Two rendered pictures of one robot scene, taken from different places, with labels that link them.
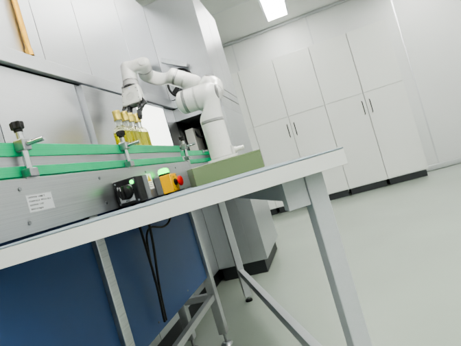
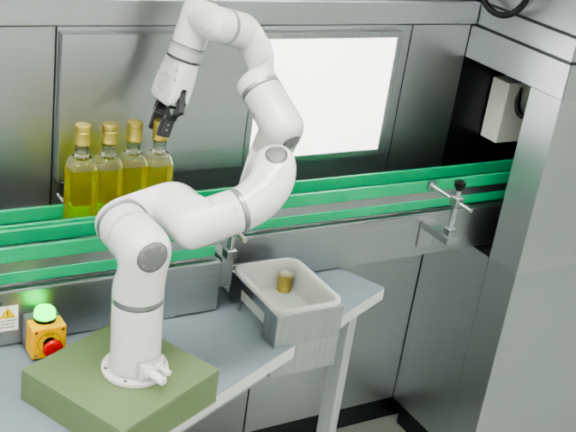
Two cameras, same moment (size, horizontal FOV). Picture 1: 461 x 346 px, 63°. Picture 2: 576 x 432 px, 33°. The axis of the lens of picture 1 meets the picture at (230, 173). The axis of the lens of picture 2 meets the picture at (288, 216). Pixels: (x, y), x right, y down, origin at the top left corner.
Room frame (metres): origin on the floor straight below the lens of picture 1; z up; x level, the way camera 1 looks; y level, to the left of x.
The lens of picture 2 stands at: (0.55, -1.21, 1.87)
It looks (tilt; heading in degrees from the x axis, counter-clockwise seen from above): 24 degrees down; 43
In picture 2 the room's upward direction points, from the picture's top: 8 degrees clockwise
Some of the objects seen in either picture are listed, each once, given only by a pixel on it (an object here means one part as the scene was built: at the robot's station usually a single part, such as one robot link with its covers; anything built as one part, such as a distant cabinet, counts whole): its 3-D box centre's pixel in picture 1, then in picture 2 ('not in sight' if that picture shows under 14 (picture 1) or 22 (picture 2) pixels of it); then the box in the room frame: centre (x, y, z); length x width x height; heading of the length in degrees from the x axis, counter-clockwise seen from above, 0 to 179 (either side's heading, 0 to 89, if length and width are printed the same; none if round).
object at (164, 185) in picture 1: (167, 184); (44, 335); (1.45, 0.25, 0.79); 0.07 x 0.07 x 0.07; 76
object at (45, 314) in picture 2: (163, 171); (45, 312); (1.45, 0.25, 0.84); 0.05 x 0.05 x 0.03
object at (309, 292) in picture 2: not in sight; (285, 299); (1.97, 0.09, 0.80); 0.22 x 0.17 x 0.09; 76
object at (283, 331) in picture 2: not in sight; (278, 297); (1.98, 0.11, 0.79); 0.27 x 0.17 x 0.08; 76
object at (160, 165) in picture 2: (145, 149); (155, 194); (1.79, 0.36, 0.99); 0.06 x 0.06 x 0.21; 76
